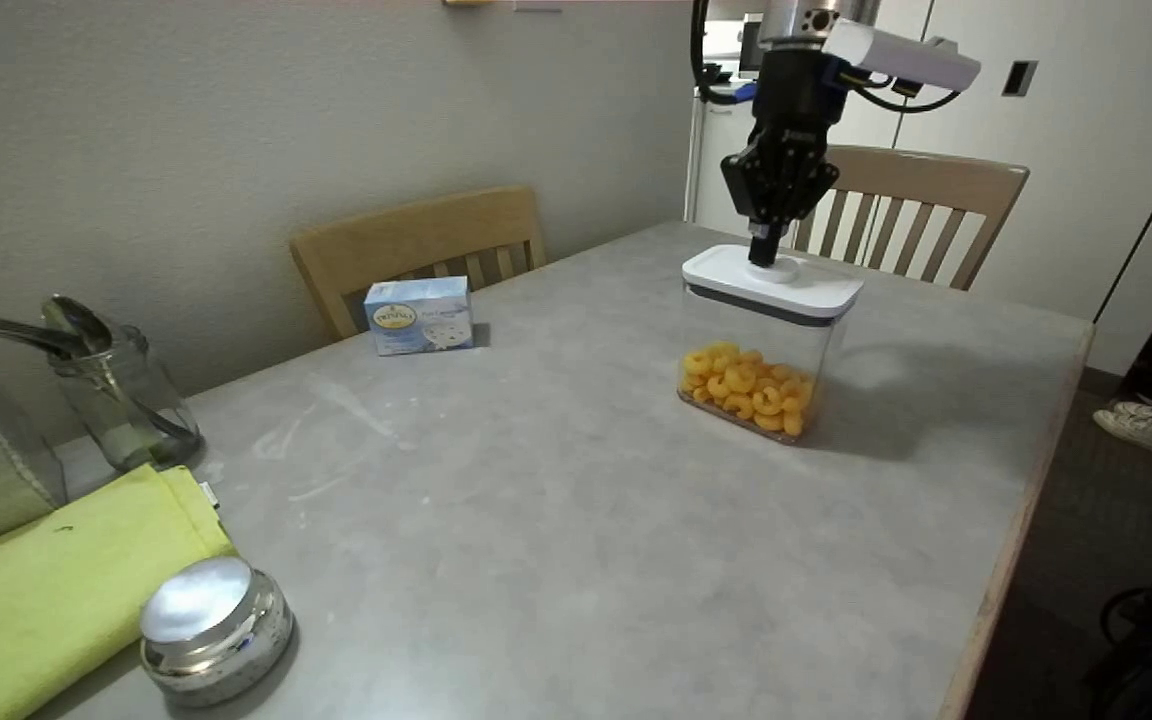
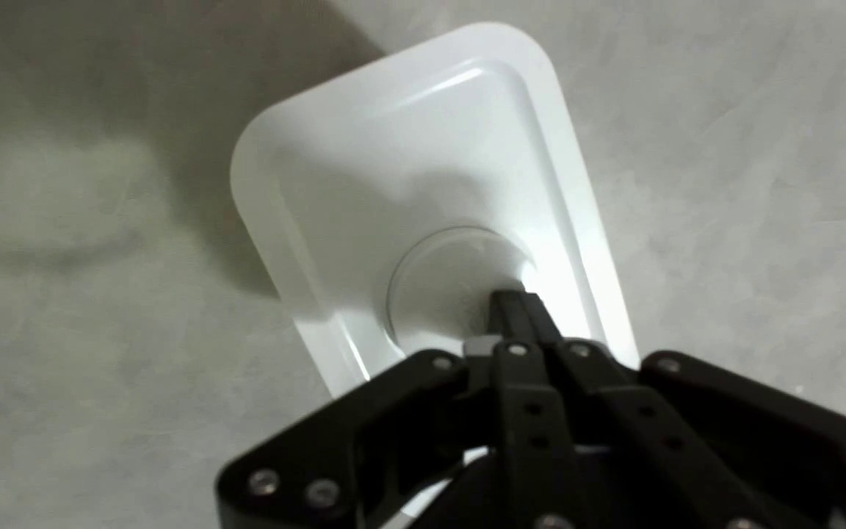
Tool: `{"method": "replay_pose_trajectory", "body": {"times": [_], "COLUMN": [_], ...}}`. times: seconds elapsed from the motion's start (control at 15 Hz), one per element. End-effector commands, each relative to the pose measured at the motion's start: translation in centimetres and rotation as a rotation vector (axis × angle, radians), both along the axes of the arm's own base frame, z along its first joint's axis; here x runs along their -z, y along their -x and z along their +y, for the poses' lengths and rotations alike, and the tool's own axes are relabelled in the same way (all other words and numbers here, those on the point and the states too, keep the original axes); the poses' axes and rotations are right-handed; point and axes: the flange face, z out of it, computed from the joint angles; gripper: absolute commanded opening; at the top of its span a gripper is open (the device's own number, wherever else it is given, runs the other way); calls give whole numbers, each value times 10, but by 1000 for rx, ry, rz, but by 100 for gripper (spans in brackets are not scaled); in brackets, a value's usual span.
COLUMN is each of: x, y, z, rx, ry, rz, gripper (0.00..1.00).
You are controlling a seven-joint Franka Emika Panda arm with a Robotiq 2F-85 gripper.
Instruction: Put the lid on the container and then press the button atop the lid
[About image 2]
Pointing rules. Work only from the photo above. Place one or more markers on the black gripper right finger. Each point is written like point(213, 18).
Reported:
point(719, 450)

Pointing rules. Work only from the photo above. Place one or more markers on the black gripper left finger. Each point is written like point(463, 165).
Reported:
point(396, 443)

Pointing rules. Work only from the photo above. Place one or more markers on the white rectangular container lid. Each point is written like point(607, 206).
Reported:
point(423, 147)

